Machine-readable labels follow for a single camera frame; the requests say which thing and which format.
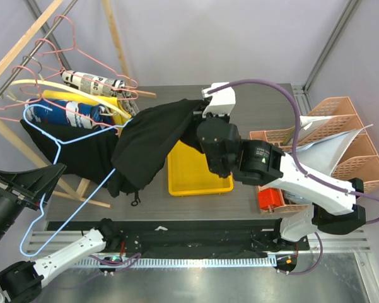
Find black trousers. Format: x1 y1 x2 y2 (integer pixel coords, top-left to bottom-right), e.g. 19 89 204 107
21 99 208 198

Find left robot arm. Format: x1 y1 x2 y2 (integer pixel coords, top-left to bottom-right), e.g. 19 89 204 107
0 163 122 302

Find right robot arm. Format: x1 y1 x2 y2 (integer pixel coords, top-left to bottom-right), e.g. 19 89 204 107
196 118 366 251

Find cream plastic hanger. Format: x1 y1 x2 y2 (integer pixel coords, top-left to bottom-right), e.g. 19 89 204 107
10 79 131 119

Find newspaper print trousers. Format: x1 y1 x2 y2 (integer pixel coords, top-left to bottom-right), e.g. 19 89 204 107
61 70 139 116

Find blue white patterned garment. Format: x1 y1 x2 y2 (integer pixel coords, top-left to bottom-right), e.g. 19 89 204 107
25 98 111 129

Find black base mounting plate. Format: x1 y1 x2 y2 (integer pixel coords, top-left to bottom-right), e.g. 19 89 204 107
45 220 310 259

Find yellow garment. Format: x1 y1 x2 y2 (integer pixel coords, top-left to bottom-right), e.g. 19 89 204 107
42 90 132 125

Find yellow plastic tray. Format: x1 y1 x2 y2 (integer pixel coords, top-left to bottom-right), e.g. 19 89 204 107
167 141 234 196

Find orange cube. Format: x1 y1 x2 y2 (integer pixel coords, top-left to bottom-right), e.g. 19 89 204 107
257 188 285 212

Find peach compartment desk organizer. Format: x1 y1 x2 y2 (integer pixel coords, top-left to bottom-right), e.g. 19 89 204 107
249 129 308 215

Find white papers in rack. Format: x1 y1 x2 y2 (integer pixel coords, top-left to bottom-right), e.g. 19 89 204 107
296 124 371 175

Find peach file rack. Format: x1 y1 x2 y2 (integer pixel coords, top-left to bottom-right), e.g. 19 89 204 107
296 97 379 193

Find wooden clothes rack frame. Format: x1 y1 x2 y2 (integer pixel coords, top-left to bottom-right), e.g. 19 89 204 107
0 1 156 201

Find pink wire hanger with newsprint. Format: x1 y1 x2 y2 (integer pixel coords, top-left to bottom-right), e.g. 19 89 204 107
38 43 139 100

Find empty pink wire hanger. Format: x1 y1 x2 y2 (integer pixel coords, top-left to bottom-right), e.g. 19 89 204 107
38 14 124 79

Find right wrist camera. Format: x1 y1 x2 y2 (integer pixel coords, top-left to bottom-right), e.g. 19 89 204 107
202 82 236 118

